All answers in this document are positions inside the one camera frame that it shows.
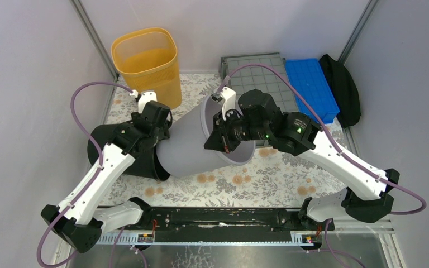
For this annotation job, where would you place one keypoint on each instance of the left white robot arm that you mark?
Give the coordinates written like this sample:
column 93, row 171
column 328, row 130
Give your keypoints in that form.
column 128, row 147

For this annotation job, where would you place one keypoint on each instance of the aluminium frame base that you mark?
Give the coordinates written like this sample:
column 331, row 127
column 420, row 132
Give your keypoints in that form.
column 349, row 244

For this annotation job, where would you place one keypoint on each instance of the black plastic waste bin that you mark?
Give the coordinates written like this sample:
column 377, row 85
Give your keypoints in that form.
column 146, row 164

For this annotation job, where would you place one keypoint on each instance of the floral patterned table mat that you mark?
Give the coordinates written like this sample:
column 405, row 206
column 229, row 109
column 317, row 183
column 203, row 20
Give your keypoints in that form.
column 270, row 179

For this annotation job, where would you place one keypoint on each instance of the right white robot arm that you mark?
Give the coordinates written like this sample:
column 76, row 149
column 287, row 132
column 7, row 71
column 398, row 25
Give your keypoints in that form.
column 366, row 196

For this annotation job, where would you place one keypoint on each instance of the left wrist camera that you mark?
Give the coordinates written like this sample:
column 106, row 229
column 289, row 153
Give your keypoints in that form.
column 143, row 98

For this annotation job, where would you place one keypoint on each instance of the grey plastic waste bin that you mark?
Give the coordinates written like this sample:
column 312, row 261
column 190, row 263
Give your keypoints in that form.
column 184, row 153

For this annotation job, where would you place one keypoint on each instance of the large grey plastic crate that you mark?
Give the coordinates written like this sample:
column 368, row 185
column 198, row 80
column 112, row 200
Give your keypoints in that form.
column 256, row 77

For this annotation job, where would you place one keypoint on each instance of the yellow slatted waste bin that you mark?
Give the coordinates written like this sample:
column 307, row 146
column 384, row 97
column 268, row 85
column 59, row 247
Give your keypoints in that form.
column 148, row 60

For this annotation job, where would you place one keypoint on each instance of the blue plastic divided crate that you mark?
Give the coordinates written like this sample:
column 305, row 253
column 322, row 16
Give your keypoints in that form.
column 307, row 77

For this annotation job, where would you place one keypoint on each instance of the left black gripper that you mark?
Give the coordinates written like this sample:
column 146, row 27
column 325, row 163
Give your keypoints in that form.
column 161, row 132

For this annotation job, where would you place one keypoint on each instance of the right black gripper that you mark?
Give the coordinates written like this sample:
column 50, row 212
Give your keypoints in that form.
column 219, row 139

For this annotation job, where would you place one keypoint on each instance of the black cloth bundle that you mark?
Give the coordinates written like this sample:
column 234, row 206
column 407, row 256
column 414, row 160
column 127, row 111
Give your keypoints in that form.
column 344, row 91

